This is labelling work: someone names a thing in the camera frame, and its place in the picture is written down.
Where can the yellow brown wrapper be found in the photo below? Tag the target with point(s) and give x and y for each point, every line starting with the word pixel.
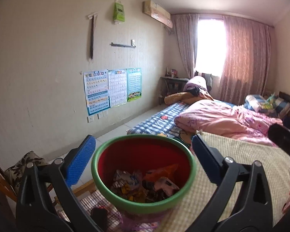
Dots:
pixel 138 195

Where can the dark side table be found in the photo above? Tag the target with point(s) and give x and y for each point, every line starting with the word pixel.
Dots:
pixel 170 86

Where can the wall air conditioner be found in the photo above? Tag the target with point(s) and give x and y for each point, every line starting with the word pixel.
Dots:
pixel 156 12

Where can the red bin with green rim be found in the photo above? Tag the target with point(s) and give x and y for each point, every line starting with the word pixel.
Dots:
pixel 142 153

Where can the pink patterned curtain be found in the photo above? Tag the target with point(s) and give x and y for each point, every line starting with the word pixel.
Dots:
pixel 247 60

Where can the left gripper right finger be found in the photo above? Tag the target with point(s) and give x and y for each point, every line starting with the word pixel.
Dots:
pixel 207 159

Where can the pink quilt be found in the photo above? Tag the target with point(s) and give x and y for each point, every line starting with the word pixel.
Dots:
pixel 221 119

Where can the black wall stick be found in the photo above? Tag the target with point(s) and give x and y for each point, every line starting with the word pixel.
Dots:
pixel 93 19

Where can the orange plastic bag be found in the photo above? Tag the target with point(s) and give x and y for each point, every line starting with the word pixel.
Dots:
pixel 155 175

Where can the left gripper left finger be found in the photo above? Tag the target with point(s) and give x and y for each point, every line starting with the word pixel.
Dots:
pixel 35 210

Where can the brown cushion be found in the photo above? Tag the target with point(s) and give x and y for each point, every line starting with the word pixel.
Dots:
pixel 184 97

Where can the wall chart posters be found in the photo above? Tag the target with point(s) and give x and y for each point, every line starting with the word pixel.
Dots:
pixel 105 89

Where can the green wall box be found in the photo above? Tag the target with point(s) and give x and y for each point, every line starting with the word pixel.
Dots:
pixel 118 12

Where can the checked yellow bed mat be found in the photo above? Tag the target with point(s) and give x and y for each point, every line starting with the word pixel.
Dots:
pixel 232 169

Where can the blue white pillow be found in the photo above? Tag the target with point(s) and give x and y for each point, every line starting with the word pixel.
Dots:
pixel 274 106

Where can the pink paper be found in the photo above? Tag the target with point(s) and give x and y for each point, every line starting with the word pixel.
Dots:
pixel 166 185

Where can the white blue milk carton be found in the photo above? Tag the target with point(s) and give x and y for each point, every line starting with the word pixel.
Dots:
pixel 125 182

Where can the blue checked bed sheet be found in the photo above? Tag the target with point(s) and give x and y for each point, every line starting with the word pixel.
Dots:
pixel 161 123

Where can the wooden chair with cushion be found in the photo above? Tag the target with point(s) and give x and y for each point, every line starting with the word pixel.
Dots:
pixel 11 178

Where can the black wall rail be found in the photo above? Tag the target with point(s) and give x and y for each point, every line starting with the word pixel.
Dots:
pixel 131 45

